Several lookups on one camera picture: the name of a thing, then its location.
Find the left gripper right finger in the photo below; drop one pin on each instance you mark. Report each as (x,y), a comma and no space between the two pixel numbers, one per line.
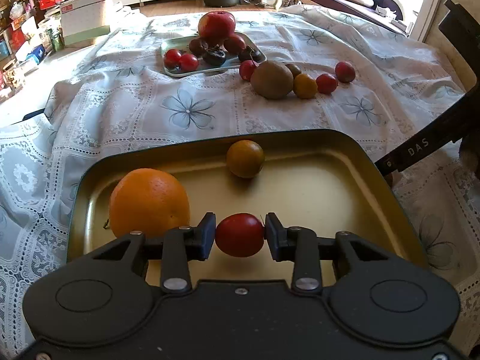
(297,245)

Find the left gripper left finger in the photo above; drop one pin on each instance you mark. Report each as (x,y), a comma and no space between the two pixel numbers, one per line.
(182,245)

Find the large orange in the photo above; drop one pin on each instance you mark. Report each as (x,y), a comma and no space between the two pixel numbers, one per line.
(150,201)

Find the red cherry tomato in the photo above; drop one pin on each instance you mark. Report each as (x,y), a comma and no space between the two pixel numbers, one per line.
(188,63)
(172,59)
(240,235)

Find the yellow tomato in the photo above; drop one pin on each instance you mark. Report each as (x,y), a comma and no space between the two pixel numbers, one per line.
(305,87)
(245,159)

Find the pink red plum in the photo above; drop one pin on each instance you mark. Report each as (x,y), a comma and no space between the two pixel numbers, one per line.
(345,72)

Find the gold rectangular metal tray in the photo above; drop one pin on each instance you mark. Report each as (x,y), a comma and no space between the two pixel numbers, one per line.
(317,179)

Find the white floral lace tablecloth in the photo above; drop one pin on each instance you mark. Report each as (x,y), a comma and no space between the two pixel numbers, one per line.
(118,99)

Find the red radish with stem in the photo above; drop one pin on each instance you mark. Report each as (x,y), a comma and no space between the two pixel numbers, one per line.
(326,83)

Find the yellow tomato beside kiwi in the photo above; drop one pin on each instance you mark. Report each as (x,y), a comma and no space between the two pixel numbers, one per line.
(305,87)

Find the brown kiwi fruit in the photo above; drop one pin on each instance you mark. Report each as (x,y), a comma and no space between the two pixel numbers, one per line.
(272,80)

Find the dark brown tomato left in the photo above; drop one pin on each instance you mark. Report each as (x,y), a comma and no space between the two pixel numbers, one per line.
(294,69)

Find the pink radish behind orange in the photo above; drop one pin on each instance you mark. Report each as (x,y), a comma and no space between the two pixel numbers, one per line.
(247,68)

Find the dark water chestnut left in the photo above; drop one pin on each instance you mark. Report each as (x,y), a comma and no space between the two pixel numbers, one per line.
(215,56)

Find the dark water chestnut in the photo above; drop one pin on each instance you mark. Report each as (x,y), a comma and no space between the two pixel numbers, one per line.
(250,53)
(215,56)
(198,47)

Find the dark water chestnut front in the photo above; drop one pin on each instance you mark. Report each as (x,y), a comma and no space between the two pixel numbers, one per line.
(250,53)

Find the pale green rectangular plate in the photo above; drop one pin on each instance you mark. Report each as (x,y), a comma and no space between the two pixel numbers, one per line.
(182,43)

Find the dark water chestnut back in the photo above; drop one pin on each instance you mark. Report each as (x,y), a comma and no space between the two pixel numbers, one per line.
(198,47)

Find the red tomato on plate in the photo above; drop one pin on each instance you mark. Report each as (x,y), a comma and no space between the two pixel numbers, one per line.
(234,44)

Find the large red apple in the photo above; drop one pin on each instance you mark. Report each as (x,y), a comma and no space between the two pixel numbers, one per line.
(215,26)

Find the white cardboard box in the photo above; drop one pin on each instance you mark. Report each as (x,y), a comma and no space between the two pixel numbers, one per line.
(84,20)

